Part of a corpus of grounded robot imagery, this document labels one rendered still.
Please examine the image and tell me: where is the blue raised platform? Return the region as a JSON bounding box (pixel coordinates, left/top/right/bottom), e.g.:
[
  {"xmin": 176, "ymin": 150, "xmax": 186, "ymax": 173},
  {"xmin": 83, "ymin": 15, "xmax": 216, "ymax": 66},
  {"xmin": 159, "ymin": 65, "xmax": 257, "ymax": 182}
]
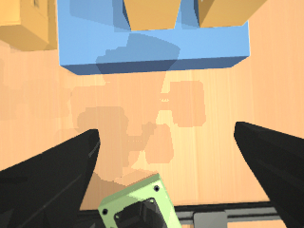
[{"xmin": 57, "ymin": 0, "xmax": 251, "ymax": 76}]

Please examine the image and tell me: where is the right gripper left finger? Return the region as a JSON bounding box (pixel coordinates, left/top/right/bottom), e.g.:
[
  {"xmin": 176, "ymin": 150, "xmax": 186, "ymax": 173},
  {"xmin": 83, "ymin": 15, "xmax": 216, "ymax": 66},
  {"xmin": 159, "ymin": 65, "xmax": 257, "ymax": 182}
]
[{"xmin": 0, "ymin": 129, "xmax": 101, "ymax": 228}]

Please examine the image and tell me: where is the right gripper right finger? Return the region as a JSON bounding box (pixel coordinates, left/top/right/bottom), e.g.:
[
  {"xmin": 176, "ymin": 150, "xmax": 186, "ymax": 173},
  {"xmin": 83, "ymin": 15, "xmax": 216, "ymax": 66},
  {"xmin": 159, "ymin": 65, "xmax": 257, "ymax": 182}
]
[{"xmin": 234, "ymin": 122, "xmax": 304, "ymax": 228}]

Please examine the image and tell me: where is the tan cardboard box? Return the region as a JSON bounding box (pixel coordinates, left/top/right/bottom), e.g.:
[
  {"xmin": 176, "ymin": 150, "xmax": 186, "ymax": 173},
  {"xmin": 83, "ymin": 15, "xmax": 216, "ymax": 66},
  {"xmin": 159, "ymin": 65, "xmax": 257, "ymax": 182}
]
[
  {"xmin": 0, "ymin": 0, "xmax": 57, "ymax": 51},
  {"xmin": 198, "ymin": 0, "xmax": 267, "ymax": 28},
  {"xmin": 124, "ymin": 0, "xmax": 181, "ymax": 31}
]

